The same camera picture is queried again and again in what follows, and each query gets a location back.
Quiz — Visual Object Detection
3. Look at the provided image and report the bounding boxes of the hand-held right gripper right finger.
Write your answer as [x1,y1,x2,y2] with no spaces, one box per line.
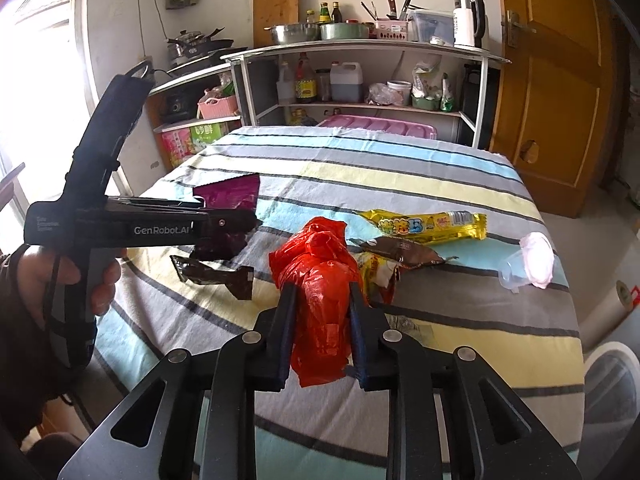
[349,284,583,480]

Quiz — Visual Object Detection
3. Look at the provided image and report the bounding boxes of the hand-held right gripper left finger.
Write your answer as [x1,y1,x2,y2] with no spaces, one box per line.
[57,284,297,480]

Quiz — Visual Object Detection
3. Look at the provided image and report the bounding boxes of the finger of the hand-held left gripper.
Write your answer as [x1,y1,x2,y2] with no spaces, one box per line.
[194,232,249,261]
[202,208,259,235]

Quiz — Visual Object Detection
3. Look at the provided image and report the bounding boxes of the purple foil wrapper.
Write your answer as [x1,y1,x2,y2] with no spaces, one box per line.
[192,174,261,213]

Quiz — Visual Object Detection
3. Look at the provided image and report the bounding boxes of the dark silver foil wrapper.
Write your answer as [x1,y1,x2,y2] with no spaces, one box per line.
[170,255,255,301]

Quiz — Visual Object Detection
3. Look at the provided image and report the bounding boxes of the red plastic bag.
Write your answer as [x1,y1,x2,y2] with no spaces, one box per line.
[269,216,371,388]

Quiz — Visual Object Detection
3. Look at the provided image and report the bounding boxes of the yellow white torn wrapper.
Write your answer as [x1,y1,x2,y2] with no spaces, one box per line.
[357,252,401,306]

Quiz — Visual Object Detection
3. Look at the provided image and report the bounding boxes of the brown foil wrapper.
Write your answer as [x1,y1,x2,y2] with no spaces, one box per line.
[347,237,458,271]

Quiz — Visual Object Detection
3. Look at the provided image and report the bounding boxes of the yellow snack wrapper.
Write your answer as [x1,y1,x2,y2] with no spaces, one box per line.
[357,209,488,246]

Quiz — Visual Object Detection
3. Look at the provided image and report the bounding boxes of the clear plastic jelly cup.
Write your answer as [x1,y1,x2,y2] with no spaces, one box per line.
[501,232,556,293]

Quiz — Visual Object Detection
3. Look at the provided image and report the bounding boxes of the white plastic bin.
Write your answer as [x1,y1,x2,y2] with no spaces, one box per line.
[582,341,640,480]

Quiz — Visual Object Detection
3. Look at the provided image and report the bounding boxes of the translucent bin liner bag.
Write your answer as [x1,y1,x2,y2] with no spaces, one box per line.
[590,352,640,480]

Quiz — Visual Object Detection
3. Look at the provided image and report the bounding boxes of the person's left forearm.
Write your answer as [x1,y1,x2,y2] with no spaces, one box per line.
[0,252,68,446]

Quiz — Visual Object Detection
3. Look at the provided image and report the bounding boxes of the person's left hand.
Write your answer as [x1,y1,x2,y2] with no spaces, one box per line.
[14,244,122,328]

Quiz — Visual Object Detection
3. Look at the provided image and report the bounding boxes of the green printed carton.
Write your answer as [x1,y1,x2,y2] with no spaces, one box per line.
[190,121,232,154]

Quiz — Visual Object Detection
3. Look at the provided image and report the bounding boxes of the pink printed carton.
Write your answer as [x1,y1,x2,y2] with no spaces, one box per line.
[161,127,194,169]

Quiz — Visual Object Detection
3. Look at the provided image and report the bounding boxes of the pink woven basket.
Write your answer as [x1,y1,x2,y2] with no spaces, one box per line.
[197,94,240,120]

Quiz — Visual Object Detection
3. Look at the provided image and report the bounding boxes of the black round appliance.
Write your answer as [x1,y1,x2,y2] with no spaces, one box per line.
[162,91,194,124]

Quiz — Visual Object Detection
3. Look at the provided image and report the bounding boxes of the clear plastic bottle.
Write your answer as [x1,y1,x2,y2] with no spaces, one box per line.
[276,61,297,105]

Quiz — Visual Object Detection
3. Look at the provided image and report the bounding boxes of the white side shelf rack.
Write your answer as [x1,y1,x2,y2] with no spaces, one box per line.
[147,47,251,171]

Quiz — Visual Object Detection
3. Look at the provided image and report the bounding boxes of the red label sauce bottle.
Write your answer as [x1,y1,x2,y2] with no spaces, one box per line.
[295,52,318,104]

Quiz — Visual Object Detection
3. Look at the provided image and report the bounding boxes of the black frying pan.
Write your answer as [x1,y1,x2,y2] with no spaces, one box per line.
[200,37,249,62]

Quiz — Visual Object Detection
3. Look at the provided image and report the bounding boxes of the window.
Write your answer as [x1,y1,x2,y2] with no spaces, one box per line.
[0,0,92,211]

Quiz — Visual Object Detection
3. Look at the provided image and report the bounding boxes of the striped tablecloth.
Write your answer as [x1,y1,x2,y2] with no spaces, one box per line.
[92,125,586,480]

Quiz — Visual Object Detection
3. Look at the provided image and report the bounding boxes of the stacked steel pots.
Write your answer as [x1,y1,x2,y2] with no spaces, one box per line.
[166,30,207,61]

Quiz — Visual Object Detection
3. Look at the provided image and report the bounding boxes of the pink plastic storage box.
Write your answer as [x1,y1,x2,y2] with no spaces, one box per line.
[320,114,439,140]

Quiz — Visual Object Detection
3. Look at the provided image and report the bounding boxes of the white jug dark liquid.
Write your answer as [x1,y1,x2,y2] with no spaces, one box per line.
[329,61,363,102]

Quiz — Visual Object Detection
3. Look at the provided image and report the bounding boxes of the steel mixing bowl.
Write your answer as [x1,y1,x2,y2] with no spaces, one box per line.
[264,22,321,45]

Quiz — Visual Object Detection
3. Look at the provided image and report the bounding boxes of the crumpled clear plastic bag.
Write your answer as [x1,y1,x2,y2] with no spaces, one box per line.
[367,82,396,106]

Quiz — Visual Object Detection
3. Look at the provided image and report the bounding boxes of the white plastic tub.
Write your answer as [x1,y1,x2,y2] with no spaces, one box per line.
[386,80,413,107]

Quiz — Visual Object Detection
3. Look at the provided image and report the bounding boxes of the wooden cutting board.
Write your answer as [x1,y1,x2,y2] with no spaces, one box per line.
[252,0,301,48]

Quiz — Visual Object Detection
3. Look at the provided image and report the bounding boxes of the green enamel basin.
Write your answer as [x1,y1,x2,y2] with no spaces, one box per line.
[319,22,371,41]

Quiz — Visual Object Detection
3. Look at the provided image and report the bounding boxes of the white food bag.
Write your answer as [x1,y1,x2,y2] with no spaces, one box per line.
[412,62,446,101]

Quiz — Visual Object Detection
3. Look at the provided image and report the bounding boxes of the white paper roll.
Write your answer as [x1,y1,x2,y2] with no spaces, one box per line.
[580,280,632,356]

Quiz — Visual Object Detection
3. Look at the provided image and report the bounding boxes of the pink utensil holder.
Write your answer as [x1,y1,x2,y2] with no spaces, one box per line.
[375,17,411,41]

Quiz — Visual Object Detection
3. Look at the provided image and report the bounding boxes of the white metal shelf rack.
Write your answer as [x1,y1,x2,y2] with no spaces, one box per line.
[220,40,512,149]

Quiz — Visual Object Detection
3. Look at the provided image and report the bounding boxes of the clear plastic storage container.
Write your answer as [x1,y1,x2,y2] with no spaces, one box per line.
[407,9,456,44]

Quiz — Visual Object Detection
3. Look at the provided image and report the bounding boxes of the white electric kettle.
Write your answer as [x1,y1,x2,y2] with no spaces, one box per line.
[454,0,487,50]

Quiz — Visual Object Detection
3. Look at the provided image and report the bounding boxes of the wooden door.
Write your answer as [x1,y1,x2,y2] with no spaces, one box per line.
[489,0,618,219]

